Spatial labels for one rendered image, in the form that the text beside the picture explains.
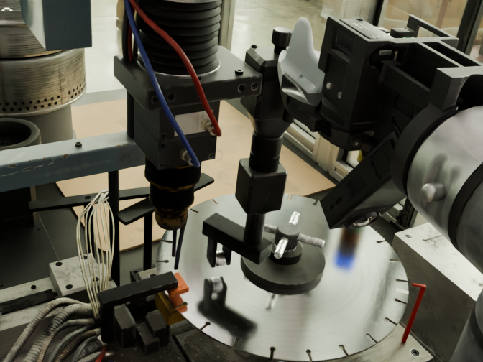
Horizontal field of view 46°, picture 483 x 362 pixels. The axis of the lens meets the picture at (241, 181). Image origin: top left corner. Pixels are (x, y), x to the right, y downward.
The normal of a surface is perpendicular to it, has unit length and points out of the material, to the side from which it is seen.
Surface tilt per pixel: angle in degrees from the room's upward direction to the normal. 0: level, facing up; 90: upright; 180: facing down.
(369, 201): 122
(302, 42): 90
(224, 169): 0
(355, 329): 0
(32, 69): 90
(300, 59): 90
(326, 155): 90
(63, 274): 0
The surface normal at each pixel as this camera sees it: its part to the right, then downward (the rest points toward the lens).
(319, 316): 0.11, -0.84
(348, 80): -0.93, 0.11
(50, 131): 0.77, 0.40
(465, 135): -0.49, -0.59
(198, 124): 0.50, 0.51
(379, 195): 0.28, 0.89
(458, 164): -0.77, -0.30
